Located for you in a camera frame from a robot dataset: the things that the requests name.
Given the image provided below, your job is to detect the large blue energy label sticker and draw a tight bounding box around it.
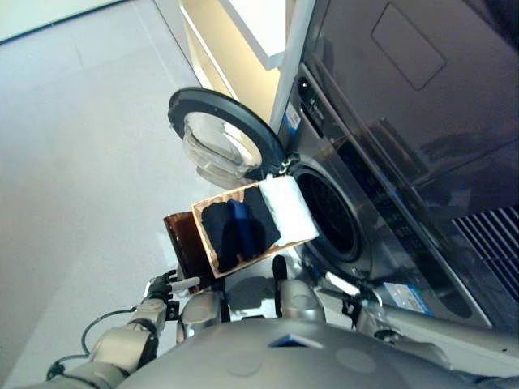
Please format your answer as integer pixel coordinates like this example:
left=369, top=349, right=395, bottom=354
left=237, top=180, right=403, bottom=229
left=383, top=282, right=433, bottom=314

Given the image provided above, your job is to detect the white cream shelf unit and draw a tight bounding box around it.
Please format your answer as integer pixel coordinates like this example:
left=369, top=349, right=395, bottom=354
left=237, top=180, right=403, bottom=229
left=180, top=0, right=287, bottom=122

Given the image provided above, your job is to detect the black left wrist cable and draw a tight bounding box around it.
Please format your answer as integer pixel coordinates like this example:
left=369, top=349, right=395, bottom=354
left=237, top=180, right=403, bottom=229
left=79, top=307, right=138, bottom=354

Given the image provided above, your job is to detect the wide black garment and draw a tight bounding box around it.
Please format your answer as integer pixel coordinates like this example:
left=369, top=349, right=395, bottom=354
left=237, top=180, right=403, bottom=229
left=242, top=186, right=282, bottom=254

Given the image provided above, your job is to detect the glossy brown stool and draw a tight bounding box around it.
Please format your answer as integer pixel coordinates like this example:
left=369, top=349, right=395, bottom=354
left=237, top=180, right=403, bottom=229
left=162, top=210, right=217, bottom=295

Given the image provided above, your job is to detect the robot left hand black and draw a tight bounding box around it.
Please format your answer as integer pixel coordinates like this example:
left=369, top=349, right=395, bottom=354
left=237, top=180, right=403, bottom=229
left=145, top=270, right=200, bottom=301

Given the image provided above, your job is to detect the robot right leg silver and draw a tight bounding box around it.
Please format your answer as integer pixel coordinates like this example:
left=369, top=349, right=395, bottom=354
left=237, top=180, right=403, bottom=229
left=272, top=254, right=326, bottom=323

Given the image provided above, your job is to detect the grey robot torso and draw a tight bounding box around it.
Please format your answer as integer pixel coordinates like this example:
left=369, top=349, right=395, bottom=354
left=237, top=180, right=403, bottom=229
left=117, top=318, right=487, bottom=389

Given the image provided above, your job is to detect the small blue label sticker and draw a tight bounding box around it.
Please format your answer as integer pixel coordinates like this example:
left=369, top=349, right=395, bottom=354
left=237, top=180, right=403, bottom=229
left=285, top=103, right=302, bottom=129

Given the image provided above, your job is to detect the rectangular wicker laundry basket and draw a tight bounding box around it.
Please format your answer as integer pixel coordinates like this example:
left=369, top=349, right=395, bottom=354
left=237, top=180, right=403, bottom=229
left=191, top=177, right=320, bottom=280

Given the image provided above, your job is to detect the black rolled garment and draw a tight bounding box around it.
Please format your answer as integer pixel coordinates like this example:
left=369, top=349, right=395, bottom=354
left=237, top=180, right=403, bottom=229
left=201, top=200, right=245, bottom=273

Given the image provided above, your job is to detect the round glass washing machine door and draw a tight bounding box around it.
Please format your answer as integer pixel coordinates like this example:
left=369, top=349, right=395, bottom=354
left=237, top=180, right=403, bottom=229
left=168, top=87, right=291, bottom=190

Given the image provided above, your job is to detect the robot right hand black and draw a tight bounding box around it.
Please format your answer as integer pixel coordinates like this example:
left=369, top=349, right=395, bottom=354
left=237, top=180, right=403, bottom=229
left=324, top=271, right=384, bottom=321

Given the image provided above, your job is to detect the white garment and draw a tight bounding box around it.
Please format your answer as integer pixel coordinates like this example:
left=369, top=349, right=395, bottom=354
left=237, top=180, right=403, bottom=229
left=258, top=176, right=320, bottom=244

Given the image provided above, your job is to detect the blue rolled garment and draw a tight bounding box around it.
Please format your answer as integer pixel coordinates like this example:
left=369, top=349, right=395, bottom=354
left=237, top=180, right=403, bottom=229
left=226, top=200, right=260, bottom=261

